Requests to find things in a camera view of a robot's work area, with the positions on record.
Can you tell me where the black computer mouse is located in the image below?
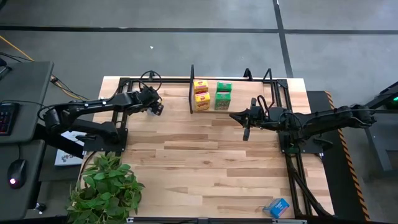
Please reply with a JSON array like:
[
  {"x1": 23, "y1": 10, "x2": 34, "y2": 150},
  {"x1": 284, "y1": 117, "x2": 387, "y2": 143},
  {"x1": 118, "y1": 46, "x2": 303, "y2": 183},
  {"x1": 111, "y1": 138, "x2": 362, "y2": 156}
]
[{"x1": 7, "y1": 159, "x2": 27, "y2": 190}]

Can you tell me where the black metal table frame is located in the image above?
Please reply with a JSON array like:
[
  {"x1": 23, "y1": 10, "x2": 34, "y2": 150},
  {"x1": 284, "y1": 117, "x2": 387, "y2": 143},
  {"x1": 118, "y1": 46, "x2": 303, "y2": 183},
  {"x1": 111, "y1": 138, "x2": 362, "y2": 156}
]
[{"x1": 110, "y1": 76, "x2": 335, "y2": 224}]

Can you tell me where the small black caster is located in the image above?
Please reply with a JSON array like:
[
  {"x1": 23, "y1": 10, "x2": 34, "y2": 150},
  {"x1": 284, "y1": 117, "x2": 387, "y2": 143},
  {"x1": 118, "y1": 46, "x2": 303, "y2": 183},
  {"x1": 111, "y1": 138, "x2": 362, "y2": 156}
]
[{"x1": 33, "y1": 202, "x2": 47, "y2": 215}]

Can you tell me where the white sheet with logo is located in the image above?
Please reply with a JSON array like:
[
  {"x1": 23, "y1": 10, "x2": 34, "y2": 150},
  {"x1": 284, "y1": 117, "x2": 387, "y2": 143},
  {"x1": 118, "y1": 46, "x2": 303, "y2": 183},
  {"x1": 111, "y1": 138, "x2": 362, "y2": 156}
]
[{"x1": 54, "y1": 133, "x2": 85, "y2": 167}]

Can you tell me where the black desk device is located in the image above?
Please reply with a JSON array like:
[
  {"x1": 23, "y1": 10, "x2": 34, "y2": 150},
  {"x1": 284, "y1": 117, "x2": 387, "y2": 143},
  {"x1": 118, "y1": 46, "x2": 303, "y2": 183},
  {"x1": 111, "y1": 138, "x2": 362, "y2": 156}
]
[{"x1": 0, "y1": 58, "x2": 12, "y2": 80}]

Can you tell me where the yellow cable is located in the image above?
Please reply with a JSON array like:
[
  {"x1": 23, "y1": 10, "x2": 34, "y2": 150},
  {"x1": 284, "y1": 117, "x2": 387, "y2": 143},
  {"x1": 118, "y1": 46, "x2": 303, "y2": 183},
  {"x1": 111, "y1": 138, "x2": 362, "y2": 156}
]
[{"x1": 0, "y1": 35, "x2": 97, "y2": 105}]

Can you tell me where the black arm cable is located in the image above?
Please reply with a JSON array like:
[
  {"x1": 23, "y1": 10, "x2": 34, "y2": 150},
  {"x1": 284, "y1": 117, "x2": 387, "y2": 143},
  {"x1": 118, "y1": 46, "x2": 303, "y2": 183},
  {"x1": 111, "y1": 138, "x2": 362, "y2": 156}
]
[
  {"x1": 118, "y1": 70, "x2": 163, "y2": 94},
  {"x1": 256, "y1": 95, "x2": 304, "y2": 131}
]

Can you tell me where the grey desk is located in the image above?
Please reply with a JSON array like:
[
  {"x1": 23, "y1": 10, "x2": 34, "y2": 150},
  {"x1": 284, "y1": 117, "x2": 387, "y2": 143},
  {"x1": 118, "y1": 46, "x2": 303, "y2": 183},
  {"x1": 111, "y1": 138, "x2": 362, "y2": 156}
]
[{"x1": 0, "y1": 60, "x2": 54, "y2": 220}]

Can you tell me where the black mat with hazard stripe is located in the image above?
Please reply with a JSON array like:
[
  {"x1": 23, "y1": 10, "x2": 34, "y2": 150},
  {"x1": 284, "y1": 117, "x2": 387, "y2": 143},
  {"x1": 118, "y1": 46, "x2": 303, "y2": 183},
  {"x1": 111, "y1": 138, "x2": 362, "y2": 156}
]
[{"x1": 306, "y1": 90, "x2": 371, "y2": 222}]

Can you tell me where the green leafy potted plant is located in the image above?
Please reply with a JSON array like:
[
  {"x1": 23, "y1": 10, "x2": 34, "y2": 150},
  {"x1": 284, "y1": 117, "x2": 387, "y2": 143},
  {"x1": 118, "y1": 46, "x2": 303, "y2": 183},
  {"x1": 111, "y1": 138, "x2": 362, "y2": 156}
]
[{"x1": 63, "y1": 151, "x2": 146, "y2": 224}]

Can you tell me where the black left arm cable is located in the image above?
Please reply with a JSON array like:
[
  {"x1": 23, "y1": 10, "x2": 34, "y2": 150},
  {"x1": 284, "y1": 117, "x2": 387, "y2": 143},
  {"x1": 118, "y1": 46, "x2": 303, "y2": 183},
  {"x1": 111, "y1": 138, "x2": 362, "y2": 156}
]
[{"x1": 118, "y1": 70, "x2": 163, "y2": 94}]

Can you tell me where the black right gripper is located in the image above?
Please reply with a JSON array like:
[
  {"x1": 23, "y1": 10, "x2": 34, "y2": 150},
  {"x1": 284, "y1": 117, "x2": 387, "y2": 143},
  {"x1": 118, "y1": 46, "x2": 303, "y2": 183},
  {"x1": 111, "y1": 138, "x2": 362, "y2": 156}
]
[{"x1": 229, "y1": 97, "x2": 281, "y2": 142}]

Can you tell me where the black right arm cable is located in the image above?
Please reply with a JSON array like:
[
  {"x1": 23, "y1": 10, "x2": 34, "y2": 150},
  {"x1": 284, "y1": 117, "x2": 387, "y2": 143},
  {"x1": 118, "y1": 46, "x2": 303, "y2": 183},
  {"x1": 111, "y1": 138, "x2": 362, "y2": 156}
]
[{"x1": 256, "y1": 95, "x2": 304, "y2": 131}]

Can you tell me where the black keyboard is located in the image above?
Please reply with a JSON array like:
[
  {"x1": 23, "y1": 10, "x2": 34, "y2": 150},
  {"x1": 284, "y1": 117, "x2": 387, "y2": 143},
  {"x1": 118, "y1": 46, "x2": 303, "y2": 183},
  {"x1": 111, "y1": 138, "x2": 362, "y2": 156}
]
[{"x1": 0, "y1": 102, "x2": 20, "y2": 137}]

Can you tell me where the yellow Corn Pops cereal box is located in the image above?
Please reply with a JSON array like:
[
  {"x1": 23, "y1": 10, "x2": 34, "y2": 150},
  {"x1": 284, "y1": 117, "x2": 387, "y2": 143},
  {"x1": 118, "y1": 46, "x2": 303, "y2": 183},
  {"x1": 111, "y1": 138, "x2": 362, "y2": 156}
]
[
  {"x1": 193, "y1": 80, "x2": 209, "y2": 94},
  {"x1": 194, "y1": 92, "x2": 211, "y2": 112}
]

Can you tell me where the black metal stand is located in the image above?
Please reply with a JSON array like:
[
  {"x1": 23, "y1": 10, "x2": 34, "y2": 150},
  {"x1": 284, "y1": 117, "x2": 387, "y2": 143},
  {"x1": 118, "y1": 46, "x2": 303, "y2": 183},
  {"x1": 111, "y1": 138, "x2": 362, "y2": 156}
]
[{"x1": 343, "y1": 81, "x2": 398, "y2": 175}]

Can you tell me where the wooden shelf with black frame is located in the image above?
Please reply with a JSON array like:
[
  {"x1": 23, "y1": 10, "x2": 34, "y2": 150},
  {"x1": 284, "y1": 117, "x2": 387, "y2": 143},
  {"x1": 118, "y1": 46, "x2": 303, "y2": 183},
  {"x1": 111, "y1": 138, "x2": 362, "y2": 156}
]
[{"x1": 188, "y1": 64, "x2": 276, "y2": 118}]

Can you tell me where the thin black floor cable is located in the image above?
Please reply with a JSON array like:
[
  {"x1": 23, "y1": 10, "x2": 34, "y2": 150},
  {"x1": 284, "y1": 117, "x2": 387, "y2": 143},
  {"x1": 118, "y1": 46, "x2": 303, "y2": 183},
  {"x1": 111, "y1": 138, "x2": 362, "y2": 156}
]
[{"x1": 0, "y1": 52, "x2": 34, "y2": 63}]

